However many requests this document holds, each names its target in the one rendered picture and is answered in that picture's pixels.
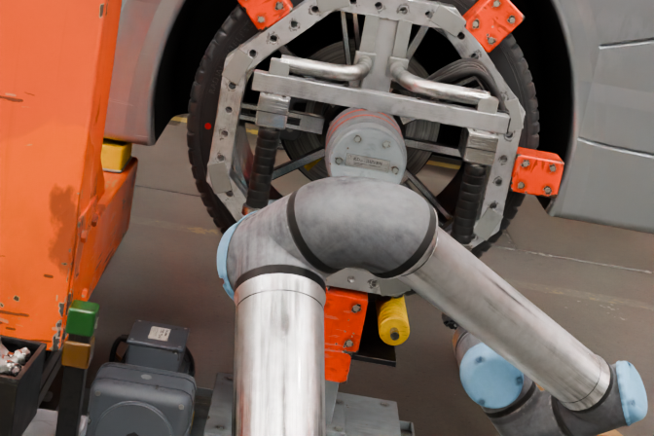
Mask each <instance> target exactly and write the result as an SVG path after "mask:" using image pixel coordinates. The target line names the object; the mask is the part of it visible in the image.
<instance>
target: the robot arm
mask: <svg viewBox="0 0 654 436"><path fill-rule="evenodd" d="M345 268H359V269H364V270H367V271H368V272H370V273H371V274H373V275H374V276H376V277H378V278H381V279H392V278H396V277H397V278H398V279H400V280H401V281H402V282H404V283H405V284H406V285H408V286H409V287H410V288H411V289H413V290H414V291H415V292H417V293H418V294H419V295H421V296H422V298H424V299H425V300H426V301H428V302H429V303H430V304H432V305H433V306H434V307H436V308H437V309H439V310H440V311H441V312H442V315H441V317H442V319H443V321H444V322H443V323H444V324H445V325H446V327H448V326H449V327H450V329H454V330H455V332H454V337H453V348H454V355H455V358H456V361H457V364H458V368H459V374H460V380H461V383H462V386H463V388H464V390H465V392H466V393H467V394H468V396H469V397H470V398H471V399H472V400H473V401H474V402H476V403H477V404H479V405H480V406H481V407H482V409H483V410H484V412H485V413H486V415H487V416H488V418H489V419H490V421H491V422H492V424H493V425H494V427H495V428H496V430H497V431H498V432H499V434H500V435H501V436H597V435H600V434H602V433H605V432H608V431H611V430H614V429H617V428H620V427H623V426H626V425H628V426H630V425H631V424H632V423H634V422H637V421H639V420H642V419H643V418H644V417H645V416H646V413H647V398H646V392H645V389H644V386H643V383H642V380H641V378H640V376H639V374H638V372H637V370H636V368H635V367H634V366H633V365H632V364H631V363H630V362H628V361H617V362H616V363H615V364H613V365H610V364H608V363H607V362H606V361H605V360H603V359H602V358H601V357H600V356H598V355H595V354H593V353H592V352H591V351H590V350H589V349H587V348H586V347H585V346H584V345H582V344H581V343H580V342H579V341H577V340H576V339H575V338H574V337H572V336H571V335H570V334H569V333H568V332H566V331H565V329H564V328H562V327H561V326H560V325H559V324H558V323H556V322H555V321H554V320H553V319H551V318H550V317H549V316H548V315H547V314H545V313H544V312H543V311H542V310H540V309H539V308H538V307H537V306H535V305H534V304H533V303H532V302H531V301H529V300H528V299H527V298H526V297H524V296H523V295H522V294H521V293H520V292H518V291H517V290H516V289H515V288H513V287H512V286H511V285H510V284H509V283H507V282H506V281H505V280H504V279H502V278H501V277H500V276H499V275H498V274H496V273H495V272H494V271H492V270H491V269H490V268H489V267H488V266H486V265H485V264H484V263H483V262H481V261H480V260H479V259H478V258H477V257H475V256H474V255H473V254H472V253H470V252H469V251H468V250H467V249H466V248H464V247H463V246H462V245H461V244H459V243H458V242H457V241H456V240H455V239H453V238H452V237H451V236H449V235H448V234H447V233H446V232H445V231H443V230H442V229H441V228H440V227H438V217H437V213H436V211H435V209H434V207H433V206H432V205H431V204H430V203H429V202H428V201H426V200H425V199H424V198H422V197H421V196H420V195H419V194H417V193H416V192H414V191H412V190H410V189H408V188H406V187H404V186H401V185H398V184H396V183H393V182H389V181H384V180H380V179H376V178H369V177H362V176H337V177H327V178H323V179H319V180H315V181H312V182H310V183H308V184H306V185H304V186H303V187H301V188H300V189H299V190H297V191H295V192H293V193H291V194H289V195H287V196H285V197H283V198H282V199H280V200H277V201H275V202H273V203H271V204H270V205H268V206H266V207H264V208H262V209H260V210H257V211H254V212H251V213H249V214H247V215H245V216H244V217H242V218H241V219H240V220H239V221H238V222H237V223H235V224H234V225H232V226H231V227H229V228H228V229H227V231H226V232H225V233H224V235H223V236H222V238H221V241H220V243H219V246H218V250H217V270H218V274H219V277H220V278H223V279H224V284H223V287H224V289H225V291H226V292H227V294H228V295H229V296H230V297H231V299H232V300H233V301H235V304H236V327H235V355H234V382H233V410H232V436H326V433H325V361H324V305H325V302H326V278H327V276H329V275H331V274H333V273H337V272H338V271H340V270H343V269H345ZM536 383H537V384H538V385H540V386H541V387H542V388H544V389H545V390H543V391H541V390H540V389H539V388H538V386H537V385H536Z"/></svg>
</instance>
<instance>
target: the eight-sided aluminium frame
mask: <svg viewBox="0 0 654 436"><path fill-rule="evenodd" d="M377 2H381V4H380V5H379V6H375V4H376V3H377ZM313 6H317V7H318V10H314V9H313V8H312V7H313ZM401 7H406V8H405V10H404V11H400V8H401ZM335 10H337V11H343V12H348V13H354V14H359V15H364V16H366V14H371V15H377V16H380V18H385V19H391V20H396V21H398V20H399V19H403V20H408V21H412V22H413V24H418V25H423V26H429V27H434V28H440V29H443V31H444V32H445V34H446V35H447V37H448V38H449V40H450V41H451V43H452V44H453V46H454V48H455V49H456V51H457V52H458V54H459V55H460V57H461V58H476V59H478V60H480V61H482V62H483V63H484V64H485V65H486V67H487V68H488V69H489V71H490V72H491V74H492V76H493V78H494V80H495V82H496V84H497V86H498V88H499V91H500V93H501V96H502V98H503V101H504V103H505V106H506V108H507V109H508V110H509V112H510V117H511V122H510V126H509V130H508V134H500V133H497V136H498V138H499V140H498V144H497V149H496V153H495V158H494V163H493V165H492V166H488V165H486V167H487V173H486V175H485V182H484V184H483V191H482V193H481V199H480V200H479V203H480V204H479V208H478V209H477V210H478V213H477V217H476V218H475V219H476V222H475V226H474V231H473V234H472V239H471V242H472V243H473V246H472V248H473V247H475V246H477V245H478V244H480V243H481V242H483V241H484V240H485V241H487V240H488V239H489V237H490V236H492V235H494V234H495V233H497V232H498V231H499V228H500V223H501V220H502V218H503V215H502V214H503V210H504V205H505V202H506V198H507V193H508V189H509V184H510V180H511V175H512V171H513V166H514V162H515V158H516V154H517V149H518V145H519V140H520V136H521V131H522V128H524V126H523V122H524V118H525V114H526V111H525V110H524V108H523V107H522V105H521V104H520V102H519V99H518V98H517V96H516V95H514V94H513V93H512V91H511V90H510V88H509V87H508V85H507V84H506V82H505V81H504V79H503V78H502V76H501V75H500V73H499V72H498V70H497V69H496V67H495V66H494V64H493V63H492V61H491V59H490V58H489V56H488V55H487V53H486V52H485V50H484V49H483V47H482V46H481V45H480V43H479V42H478V41H477V40H476V38H475V37H474V36H473V35H472V34H471V33H470V32H469V31H468V30H467V29H466V28H465V27H464V25H465V24H466V20H465V19H464V18H463V17H462V16H461V14H460V13H459V11H458V10H457V8H456V7H455V6H454V5H451V4H446V3H441V2H439V1H436V2H435V1H429V0H355V1H354V2H350V1H349V0H304V1H303V2H302V3H300V4H299V5H297V6H296V7H294V8H293V10H292V12H291V13H290V14H288V15H287V16H286V17H284V18H282V19H281V20H279V21H278V22H277V23H275V24H274V25H272V26H271V27H270V28H268V29H267V30H265V31H264V32H258V33H257V34H256V35H254V36H253V37H251V38H250V39H249V40H247V41H246V42H244V43H243V44H239V46H238V47H237V48H236V49H234V50H233V51H231V52H230V53H229V54H228V55H227V57H226V59H225V64H224V70H223V73H222V76H223V77H222V83H221V89H220V95H219V101H218V107H217V113H216V120H215V126H214V131H213V138H212V144H211V150H210V156H209V162H208V164H207V174H206V182H207V183H208V184H209V186H210V187H211V188H212V190H213V193H214V194H216V195H217V196H218V198H219V199H220V200H221V202H222V203H224V205H225V206H226V207H227V209H228V210H229V211H230V213H231V214H232V215H233V217H234V218H235V220H236V221H237V222H238V221H239V220H240V219H241V218H242V217H244V215H242V213H241V212H242V207H243V204H244V203H245V202H246V198H247V196H248V195H247V192H248V190H247V189H246V187H245V186H244V184H243V183H242V182H241V180H240V179H239V178H238V176H237V175H236V173H235V172H234V170H233V169H232V165H233V159H234V153H235V147H236V136H237V130H238V124H239V118H240V112H241V106H242V100H243V95H244V89H245V82H246V76H247V71H248V70H249V69H251V68H252V67H254V66H255V65H257V64H258V63H259V62H261V61H262V60H264V59H265V58H267V57H268V56H269V55H271V54H273V53H274V52H276V51H277V50H278V49H280V48H281V47H283V46H284V45H286V44H287V43H288V42H290V41H291V40H293V39H294V38H296V37H297V36H298V35H300V34H301V33H303V32H304V31H306V30H307V29H309V28H310V27H311V26H313V25H314V24H316V23H317V22H319V21H320V20H321V19H323V18H325V17H326V16H328V15H329V14H330V13H332V12H333V11H335ZM428 11H430V12H429V14H428V15H427V16H426V15H425V13H426V12H428ZM292 20H295V21H296V22H297V24H293V23H292V22H291V21H292ZM459 32H461V34H460V35H458V33H459ZM272 35H274V36H276V38H275V39H274V38H273V37H272ZM457 35H458V36H457ZM251 50H254V51H256V53H254V52H252V51H251ZM472 54H474V55H472ZM232 82H233V83H234V84H233V83H232ZM229 106H230V107H231V108H230V107H229ZM326 285H328V286H334V287H340V288H345V289H351V290H357V291H362V292H368V293H374V294H380V295H382V296H391V297H399V296H400V295H402V294H403V293H405V292H406V291H411V288H410V287H409V286H408V285H406V284H405V283H404V282H402V281H401V280H400V279H398V278H397V277H396V278H392V279H381V278H378V277H376V276H374V275H373V274H371V273H370V272H368V271H367V270H364V269H359V268H345V269H343V270H340V271H338V272H335V273H333V274H331V275H329V276H327V278H326Z"/></svg>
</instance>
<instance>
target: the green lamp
mask: <svg viewBox="0 0 654 436"><path fill-rule="evenodd" d="M99 309H100V305H99V304H98V303H92V302H86V301H80V300H74V301H73V302H72V304H71V305H70V307H69V309H68V312H67V318H66V326H65V332H66V333H67V334H72V335H78V336H84V337H91V336H92V335H93V333H94V331H95V329H96V327H97V322H98V316H99Z"/></svg>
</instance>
